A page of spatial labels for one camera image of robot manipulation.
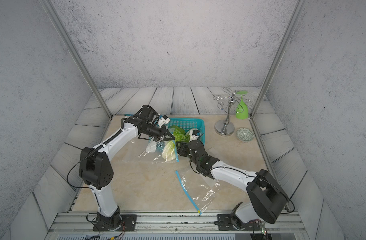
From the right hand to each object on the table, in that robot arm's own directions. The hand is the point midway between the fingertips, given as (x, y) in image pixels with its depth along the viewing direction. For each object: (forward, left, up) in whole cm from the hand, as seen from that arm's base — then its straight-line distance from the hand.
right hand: (179, 143), depth 82 cm
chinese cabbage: (-4, +6, -2) cm, 7 cm away
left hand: (+2, +2, +2) cm, 3 cm away
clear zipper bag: (-4, +10, -3) cm, 11 cm away
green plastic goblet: (+18, -36, +7) cm, 40 cm away
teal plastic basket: (+26, -5, -12) cm, 29 cm away
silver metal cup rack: (+26, -29, -18) cm, 43 cm away
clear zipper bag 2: (-18, -12, -18) cm, 28 cm away
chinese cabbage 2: (+4, 0, +3) cm, 5 cm away
